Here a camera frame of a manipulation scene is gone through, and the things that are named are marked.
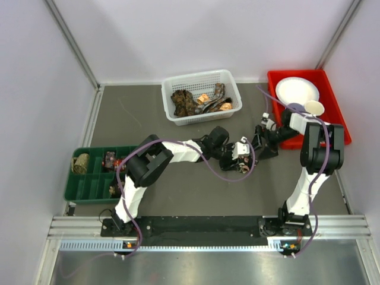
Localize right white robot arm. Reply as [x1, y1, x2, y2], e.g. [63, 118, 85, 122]
[252, 109, 344, 236]

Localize lilac paper cup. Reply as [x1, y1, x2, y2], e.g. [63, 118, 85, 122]
[287, 103, 306, 113]

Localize white plastic basket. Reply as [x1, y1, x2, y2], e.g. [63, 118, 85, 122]
[161, 69, 243, 126]

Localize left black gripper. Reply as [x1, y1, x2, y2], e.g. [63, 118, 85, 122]
[211, 142, 239, 171]

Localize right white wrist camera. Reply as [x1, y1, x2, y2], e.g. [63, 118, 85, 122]
[261, 112, 277, 131]

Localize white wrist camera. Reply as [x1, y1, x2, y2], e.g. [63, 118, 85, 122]
[261, 112, 277, 131]
[232, 137, 251, 160]

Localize rolled purple floral tie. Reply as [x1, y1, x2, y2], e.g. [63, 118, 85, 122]
[102, 151, 116, 172]

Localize pink floral dark tie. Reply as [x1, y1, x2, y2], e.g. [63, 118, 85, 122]
[232, 155, 258, 174]

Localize rolled brown floral tie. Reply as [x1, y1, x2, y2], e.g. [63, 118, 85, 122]
[109, 183, 121, 198]

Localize rolled olive green tie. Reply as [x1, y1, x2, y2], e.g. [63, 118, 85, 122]
[71, 153, 90, 175]

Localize white slotted cable duct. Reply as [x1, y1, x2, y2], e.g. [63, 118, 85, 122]
[59, 240, 296, 252]

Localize aluminium frame rail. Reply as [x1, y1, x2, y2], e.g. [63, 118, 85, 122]
[47, 215, 372, 240]

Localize rolled red pattern tie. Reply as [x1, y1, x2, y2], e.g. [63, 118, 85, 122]
[113, 159, 126, 172]

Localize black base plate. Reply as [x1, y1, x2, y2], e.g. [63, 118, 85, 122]
[100, 216, 312, 246]

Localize brown leaf pattern tie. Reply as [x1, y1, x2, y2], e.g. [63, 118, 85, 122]
[170, 90, 197, 118]

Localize grey orange pattern tie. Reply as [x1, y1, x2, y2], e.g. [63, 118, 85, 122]
[195, 83, 232, 115]

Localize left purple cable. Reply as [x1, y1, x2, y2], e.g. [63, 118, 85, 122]
[116, 138, 256, 259]

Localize green divided organizer tray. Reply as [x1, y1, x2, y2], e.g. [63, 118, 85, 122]
[64, 145, 136, 205]

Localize black paper cup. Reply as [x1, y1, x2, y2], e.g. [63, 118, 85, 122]
[304, 100, 325, 116]

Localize white paper plates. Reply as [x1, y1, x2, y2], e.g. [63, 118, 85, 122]
[275, 77, 319, 106]

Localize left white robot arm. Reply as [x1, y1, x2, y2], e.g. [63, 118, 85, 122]
[103, 126, 251, 236]

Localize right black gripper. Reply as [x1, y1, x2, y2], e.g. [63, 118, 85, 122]
[248, 125, 299, 160]

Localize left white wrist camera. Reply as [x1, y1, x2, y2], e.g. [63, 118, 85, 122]
[232, 137, 251, 160]

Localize red plastic bin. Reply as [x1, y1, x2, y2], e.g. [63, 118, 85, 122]
[267, 69, 352, 150]

